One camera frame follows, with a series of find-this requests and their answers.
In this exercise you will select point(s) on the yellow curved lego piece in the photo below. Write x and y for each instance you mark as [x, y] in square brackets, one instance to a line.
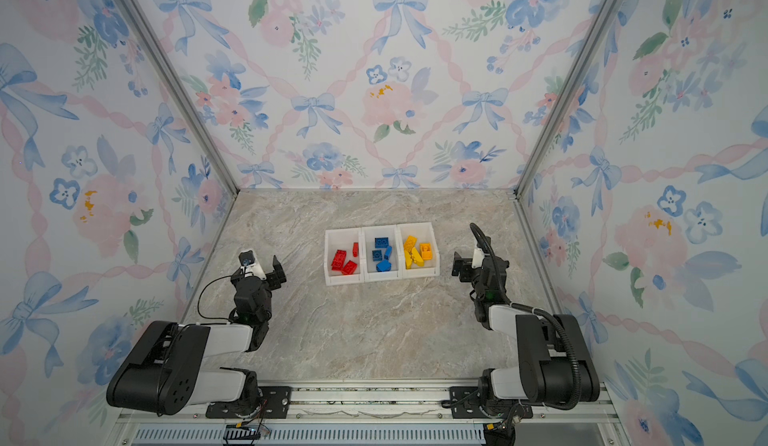
[408, 259]

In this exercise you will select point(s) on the long red lego brick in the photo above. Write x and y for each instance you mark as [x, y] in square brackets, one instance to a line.
[350, 268]

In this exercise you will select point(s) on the white three-compartment bin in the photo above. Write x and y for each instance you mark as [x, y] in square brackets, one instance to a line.
[366, 272]

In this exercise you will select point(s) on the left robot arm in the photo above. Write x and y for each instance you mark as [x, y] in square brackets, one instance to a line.
[163, 374]

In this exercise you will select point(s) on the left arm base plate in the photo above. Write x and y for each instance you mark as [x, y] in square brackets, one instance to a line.
[268, 402]

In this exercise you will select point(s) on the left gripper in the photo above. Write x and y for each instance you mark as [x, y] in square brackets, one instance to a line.
[277, 276]

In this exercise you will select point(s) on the long yellow lego brick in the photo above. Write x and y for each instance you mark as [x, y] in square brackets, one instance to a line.
[410, 243]

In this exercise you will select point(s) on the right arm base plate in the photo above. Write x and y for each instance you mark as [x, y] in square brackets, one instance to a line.
[466, 402]

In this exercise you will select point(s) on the yellow printed lego piece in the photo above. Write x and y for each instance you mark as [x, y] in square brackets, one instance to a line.
[426, 251]

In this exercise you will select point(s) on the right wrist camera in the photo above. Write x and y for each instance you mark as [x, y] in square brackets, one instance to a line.
[477, 257]

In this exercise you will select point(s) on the red lego brick front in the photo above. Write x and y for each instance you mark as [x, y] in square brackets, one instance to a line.
[338, 260]

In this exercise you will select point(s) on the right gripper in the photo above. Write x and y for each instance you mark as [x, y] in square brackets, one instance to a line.
[466, 266]

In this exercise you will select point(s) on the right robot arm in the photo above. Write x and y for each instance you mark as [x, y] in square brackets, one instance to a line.
[554, 367]

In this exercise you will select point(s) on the aluminium mounting rail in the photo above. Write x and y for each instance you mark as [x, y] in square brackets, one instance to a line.
[379, 412]

